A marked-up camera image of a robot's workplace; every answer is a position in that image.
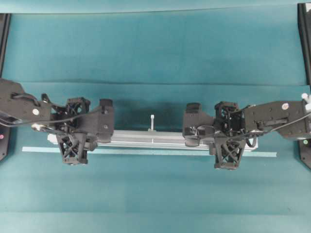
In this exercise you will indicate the teal table cloth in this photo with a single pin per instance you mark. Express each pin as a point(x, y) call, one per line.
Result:
point(156, 63)

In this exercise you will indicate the large aluminium extrusion rail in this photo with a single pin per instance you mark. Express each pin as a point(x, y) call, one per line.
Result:
point(152, 140)

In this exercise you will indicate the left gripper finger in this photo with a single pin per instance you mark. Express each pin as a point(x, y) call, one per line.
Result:
point(93, 139)
point(102, 117)

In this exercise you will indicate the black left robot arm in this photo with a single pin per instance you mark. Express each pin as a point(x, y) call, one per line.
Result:
point(18, 108)

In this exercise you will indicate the long teal tape strip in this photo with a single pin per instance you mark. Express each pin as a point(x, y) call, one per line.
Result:
point(150, 152)

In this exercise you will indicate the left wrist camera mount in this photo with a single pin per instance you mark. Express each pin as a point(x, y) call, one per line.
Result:
point(72, 148)

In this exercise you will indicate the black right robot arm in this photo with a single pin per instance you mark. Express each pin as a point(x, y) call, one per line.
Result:
point(291, 119)

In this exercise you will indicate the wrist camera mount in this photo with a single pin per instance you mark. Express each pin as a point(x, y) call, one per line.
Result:
point(228, 153)
point(72, 148)

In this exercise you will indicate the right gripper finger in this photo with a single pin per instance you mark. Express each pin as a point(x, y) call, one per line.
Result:
point(195, 116)
point(193, 135)

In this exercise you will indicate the left black frame post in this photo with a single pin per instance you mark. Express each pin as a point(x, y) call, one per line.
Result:
point(4, 31)

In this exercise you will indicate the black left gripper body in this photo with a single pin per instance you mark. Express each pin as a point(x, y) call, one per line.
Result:
point(73, 117)

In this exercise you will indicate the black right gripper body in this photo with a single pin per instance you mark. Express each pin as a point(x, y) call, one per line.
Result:
point(229, 119)

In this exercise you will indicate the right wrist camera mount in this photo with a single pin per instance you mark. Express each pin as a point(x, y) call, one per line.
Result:
point(228, 153)

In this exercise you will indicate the black frame post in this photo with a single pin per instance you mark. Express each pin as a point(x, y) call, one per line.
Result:
point(4, 31)
point(304, 27)

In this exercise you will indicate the right black frame post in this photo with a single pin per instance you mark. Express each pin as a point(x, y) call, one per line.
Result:
point(304, 27)

